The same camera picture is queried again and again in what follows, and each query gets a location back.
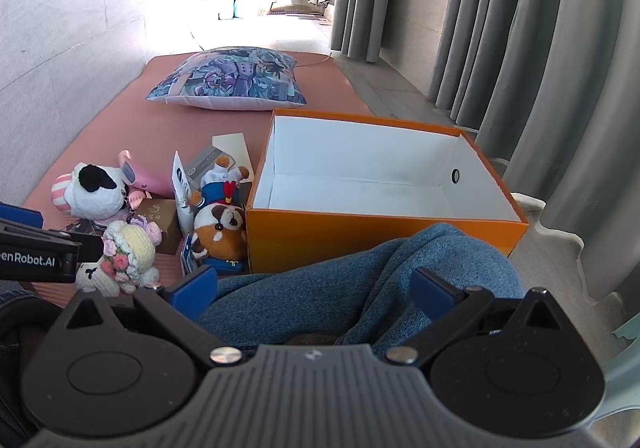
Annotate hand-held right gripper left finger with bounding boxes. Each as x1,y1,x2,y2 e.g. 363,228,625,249
60,265,256,370

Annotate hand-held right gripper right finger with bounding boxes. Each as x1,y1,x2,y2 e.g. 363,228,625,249
382,267,572,370

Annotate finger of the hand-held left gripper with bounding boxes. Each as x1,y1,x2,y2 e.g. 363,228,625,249
0,222,104,263
0,202,45,230

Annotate orange cardboard box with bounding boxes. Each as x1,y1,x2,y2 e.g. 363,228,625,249
245,108,530,275

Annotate grey card box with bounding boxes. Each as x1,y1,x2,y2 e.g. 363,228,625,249
182,145,236,189

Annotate dark printed card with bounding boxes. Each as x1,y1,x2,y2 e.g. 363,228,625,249
62,219,106,235

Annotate person's left leg blue jeans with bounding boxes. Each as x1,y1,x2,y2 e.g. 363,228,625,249
0,280,48,311

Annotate person's leg blue jeans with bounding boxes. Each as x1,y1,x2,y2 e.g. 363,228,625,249
197,223,525,349
0,280,48,311

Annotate crochet flower doll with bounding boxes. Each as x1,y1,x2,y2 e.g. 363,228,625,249
75,220,164,297

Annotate blue white paper tag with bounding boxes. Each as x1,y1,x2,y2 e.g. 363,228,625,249
180,232,202,277

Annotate white plush with black patch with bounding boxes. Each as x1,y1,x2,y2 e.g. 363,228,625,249
50,162,133,222

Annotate red panda plush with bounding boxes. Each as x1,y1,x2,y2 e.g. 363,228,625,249
190,204,249,277

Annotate small brown box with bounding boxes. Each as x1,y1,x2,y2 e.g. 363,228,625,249
135,199,182,255

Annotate person's right leg blue jeans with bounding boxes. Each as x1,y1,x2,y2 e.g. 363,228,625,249
197,223,525,349

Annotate pink selfie stick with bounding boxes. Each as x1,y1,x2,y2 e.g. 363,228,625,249
118,150,174,197

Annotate blue white packet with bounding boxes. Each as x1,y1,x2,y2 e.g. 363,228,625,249
171,151,196,235

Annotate pink foam mat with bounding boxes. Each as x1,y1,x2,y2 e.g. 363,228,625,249
22,52,376,299

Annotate white fluffy rug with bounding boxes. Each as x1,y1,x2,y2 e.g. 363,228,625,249
487,155,626,344

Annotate white curved foam piece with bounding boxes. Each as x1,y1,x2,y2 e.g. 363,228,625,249
211,133,257,175

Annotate pale green plastic stool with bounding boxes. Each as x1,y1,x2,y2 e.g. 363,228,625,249
597,308,640,431

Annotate printed cartoon pillow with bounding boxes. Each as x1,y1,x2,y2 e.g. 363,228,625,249
145,46,307,111

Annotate wide grey curtain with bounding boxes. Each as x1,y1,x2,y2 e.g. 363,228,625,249
425,0,640,303

